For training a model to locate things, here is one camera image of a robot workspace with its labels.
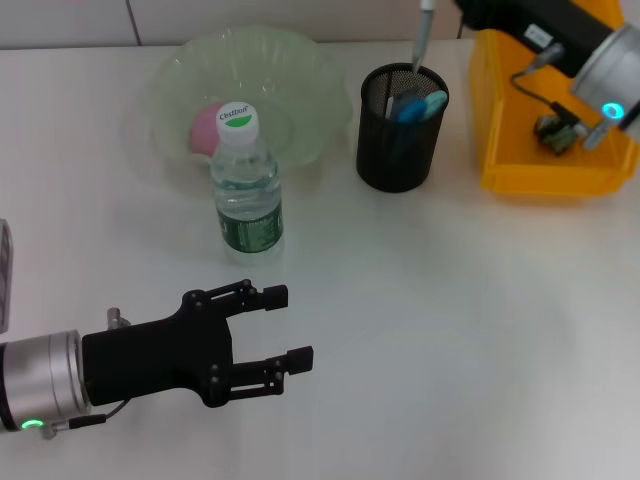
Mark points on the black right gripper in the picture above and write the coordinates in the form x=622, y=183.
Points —
x=550, y=15

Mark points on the pink peach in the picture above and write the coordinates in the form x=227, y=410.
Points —
x=202, y=130

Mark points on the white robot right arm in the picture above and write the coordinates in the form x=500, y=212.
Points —
x=610, y=65

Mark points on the blue scissors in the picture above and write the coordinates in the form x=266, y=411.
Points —
x=420, y=109

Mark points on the yellow plastic storage bin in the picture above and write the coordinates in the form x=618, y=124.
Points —
x=515, y=165

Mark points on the green glass fruit bowl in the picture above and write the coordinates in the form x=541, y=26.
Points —
x=280, y=65

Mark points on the green label water bottle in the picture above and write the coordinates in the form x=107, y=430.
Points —
x=247, y=200

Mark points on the black mesh pen holder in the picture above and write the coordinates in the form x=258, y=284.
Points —
x=395, y=165

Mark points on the green plastic wrapper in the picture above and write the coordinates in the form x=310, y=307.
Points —
x=555, y=137

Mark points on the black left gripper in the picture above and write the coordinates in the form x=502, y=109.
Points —
x=155, y=360

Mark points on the white grey clear pen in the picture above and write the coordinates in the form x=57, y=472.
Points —
x=424, y=30

